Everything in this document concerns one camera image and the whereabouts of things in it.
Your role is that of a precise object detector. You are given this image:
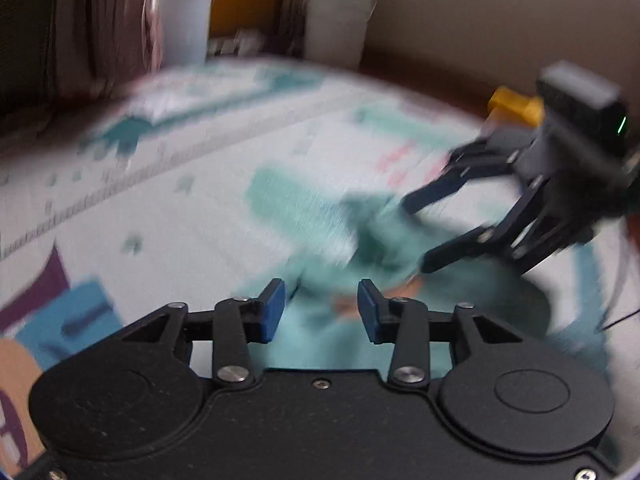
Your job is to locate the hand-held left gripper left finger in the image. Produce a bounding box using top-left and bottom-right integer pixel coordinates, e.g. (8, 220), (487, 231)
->
(120, 278), (287, 387)

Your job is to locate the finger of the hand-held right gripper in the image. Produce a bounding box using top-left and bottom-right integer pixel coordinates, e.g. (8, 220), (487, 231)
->
(401, 137), (533, 215)
(421, 177), (553, 275)

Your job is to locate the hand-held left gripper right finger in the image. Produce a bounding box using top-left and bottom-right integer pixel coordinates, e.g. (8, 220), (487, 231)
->
(357, 278), (522, 389)

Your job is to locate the teal lion-print garment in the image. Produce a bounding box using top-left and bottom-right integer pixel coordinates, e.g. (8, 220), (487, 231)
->
(234, 195), (612, 386)

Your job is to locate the yellow plastic toy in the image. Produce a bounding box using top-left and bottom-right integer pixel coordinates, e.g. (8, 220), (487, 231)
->
(487, 87), (546, 128)

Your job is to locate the printed play mat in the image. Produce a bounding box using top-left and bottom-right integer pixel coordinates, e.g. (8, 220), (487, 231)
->
(0, 57), (640, 476)

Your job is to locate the white plastic bucket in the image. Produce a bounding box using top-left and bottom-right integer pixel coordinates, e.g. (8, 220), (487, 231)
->
(156, 0), (217, 67)
(304, 0), (377, 70)

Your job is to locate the brown pink curtain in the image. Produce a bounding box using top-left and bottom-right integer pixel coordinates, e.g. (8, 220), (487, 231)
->
(50, 0), (165, 98)

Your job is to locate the thin black cable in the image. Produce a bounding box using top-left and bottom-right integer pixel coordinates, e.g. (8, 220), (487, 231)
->
(594, 220), (640, 333)

